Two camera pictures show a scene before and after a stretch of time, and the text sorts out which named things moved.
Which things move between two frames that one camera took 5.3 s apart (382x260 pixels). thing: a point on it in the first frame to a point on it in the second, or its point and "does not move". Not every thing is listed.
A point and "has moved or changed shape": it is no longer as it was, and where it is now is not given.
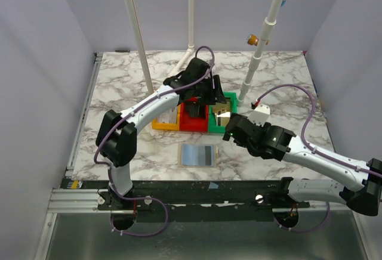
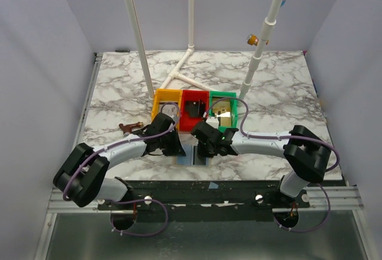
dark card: (196, 110) does not move
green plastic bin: (212, 127) does not move
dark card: (208, 155) has moved or changed shape
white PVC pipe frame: (191, 48) does not move
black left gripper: (194, 110) to (172, 142)
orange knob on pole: (252, 39) does not move
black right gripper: (230, 124) to (205, 142)
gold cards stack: (222, 113) does not move
